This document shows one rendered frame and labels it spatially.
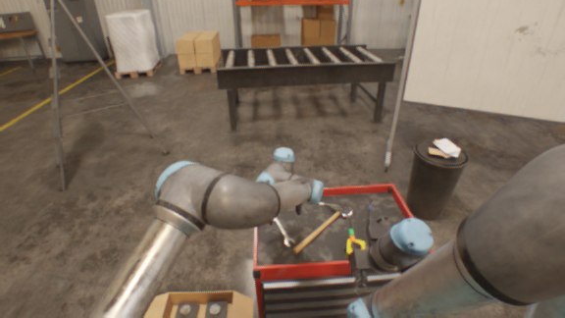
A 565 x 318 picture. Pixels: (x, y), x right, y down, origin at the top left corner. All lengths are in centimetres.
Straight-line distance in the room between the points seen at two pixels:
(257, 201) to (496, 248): 42
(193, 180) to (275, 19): 823
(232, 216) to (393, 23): 914
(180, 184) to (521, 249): 55
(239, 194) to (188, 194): 11
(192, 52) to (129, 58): 139
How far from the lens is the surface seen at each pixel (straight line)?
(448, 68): 321
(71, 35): 972
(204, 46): 685
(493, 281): 33
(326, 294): 131
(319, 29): 779
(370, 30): 932
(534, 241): 30
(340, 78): 406
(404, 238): 64
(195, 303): 208
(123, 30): 722
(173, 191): 64
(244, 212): 59
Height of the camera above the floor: 190
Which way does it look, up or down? 30 degrees down
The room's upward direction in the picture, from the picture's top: 1 degrees counter-clockwise
